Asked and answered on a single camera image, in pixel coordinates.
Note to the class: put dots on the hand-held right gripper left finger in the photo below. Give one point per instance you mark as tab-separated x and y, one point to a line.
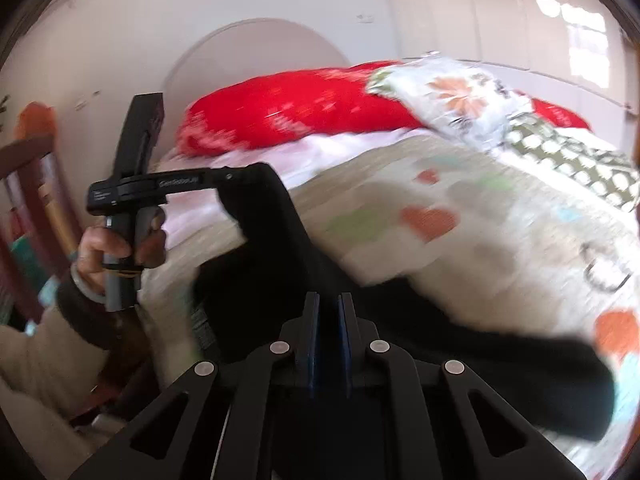
312	345

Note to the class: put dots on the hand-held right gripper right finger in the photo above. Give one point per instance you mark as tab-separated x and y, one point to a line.
345	345

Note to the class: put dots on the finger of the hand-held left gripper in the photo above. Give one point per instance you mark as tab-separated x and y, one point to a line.
222	176

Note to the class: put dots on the black pants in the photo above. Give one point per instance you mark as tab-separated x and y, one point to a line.
280	260

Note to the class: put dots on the person's left forearm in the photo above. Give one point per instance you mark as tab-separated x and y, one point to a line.
55	360

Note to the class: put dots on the person's left hand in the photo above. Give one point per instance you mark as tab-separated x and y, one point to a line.
107	250

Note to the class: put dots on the dark wooden chair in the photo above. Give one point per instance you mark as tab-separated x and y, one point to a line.
45	195

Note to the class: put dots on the pale pink bed sheet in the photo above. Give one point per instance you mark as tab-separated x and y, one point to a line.
320	155

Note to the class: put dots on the red pillow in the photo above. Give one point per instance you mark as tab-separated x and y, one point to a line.
300	105

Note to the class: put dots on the white arched headboard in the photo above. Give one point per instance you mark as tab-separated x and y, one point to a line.
260	50

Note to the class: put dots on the heart print quilt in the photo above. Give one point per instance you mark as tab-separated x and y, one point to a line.
500	240

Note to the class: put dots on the white floral pillow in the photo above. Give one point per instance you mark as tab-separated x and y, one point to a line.
450	100

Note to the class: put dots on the green white patterned pillow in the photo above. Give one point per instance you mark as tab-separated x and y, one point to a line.
575	160

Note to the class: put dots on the white wardrobe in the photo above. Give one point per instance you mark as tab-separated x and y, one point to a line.
500	10

